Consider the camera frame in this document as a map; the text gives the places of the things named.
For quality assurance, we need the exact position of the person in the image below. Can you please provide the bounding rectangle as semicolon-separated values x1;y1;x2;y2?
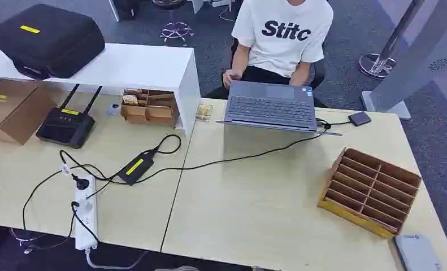
203;0;335;100

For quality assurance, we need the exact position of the grey flat device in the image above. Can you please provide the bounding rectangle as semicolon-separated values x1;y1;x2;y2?
393;234;445;271

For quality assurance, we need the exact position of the wooden slotted card box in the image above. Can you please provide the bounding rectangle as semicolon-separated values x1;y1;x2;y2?
316;147;423;241

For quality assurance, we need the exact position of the white power strip cord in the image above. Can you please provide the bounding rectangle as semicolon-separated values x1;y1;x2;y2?
84;247;149;271

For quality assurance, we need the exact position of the black cable with white plug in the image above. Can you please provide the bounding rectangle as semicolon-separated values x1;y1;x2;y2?
70;199;100;244

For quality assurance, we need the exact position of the white power strip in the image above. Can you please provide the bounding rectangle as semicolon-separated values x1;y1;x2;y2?
74;174;99;252

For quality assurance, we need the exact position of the black drive cable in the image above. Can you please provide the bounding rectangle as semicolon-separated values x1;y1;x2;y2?
315;117;351;131

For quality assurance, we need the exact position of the grey laptop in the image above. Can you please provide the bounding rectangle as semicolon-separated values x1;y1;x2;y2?
215;80;344;137

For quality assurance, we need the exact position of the white desk shelf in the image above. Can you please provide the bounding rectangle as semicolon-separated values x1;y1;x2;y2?
0;35;202;138

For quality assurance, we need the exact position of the chrome round stand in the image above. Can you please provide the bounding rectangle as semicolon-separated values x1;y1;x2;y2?
358;0;427;80

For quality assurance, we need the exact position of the grey panel stand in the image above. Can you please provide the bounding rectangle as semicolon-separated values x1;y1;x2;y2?
361;0;447;121

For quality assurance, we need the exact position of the person's right hand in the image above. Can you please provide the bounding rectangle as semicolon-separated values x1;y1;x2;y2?
223;69;244;90

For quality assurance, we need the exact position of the black external drive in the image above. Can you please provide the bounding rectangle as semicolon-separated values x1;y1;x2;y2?
348;110;372;128

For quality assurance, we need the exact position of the white floor cable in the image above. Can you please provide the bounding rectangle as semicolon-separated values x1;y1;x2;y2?
218;5;237;24

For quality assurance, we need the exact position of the black carrying case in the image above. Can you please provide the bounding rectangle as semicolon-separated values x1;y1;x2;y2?
0;3;106;81

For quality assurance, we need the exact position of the brown cardboard box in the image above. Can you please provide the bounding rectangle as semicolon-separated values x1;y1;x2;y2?
0;77;56;146

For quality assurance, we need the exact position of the black power adapter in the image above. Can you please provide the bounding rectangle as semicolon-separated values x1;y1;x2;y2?
117;149;157;187

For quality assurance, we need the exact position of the black router with antennas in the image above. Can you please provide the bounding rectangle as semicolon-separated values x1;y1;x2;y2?
35;84;103;150

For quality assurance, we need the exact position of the small wooden card box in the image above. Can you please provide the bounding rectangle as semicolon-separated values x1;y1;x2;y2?
120;88;180;129

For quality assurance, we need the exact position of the chrome stool base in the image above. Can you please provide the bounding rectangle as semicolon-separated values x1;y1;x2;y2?
151;0;195;48

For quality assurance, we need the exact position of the black laptop power cable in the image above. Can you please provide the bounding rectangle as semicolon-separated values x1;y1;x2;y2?
134;132;324;185

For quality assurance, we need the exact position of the black mains plug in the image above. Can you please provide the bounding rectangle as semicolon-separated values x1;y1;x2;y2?
71;173;90;191

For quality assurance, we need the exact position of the black adapter mains cable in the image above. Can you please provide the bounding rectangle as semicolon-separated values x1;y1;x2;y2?
58;133;183;187

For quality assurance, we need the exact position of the thin black tagged cable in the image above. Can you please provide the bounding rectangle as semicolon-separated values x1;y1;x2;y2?
20;164;77;252

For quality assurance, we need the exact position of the chrome base under desk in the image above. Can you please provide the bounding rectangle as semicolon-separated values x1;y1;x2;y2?
8;227;47;256

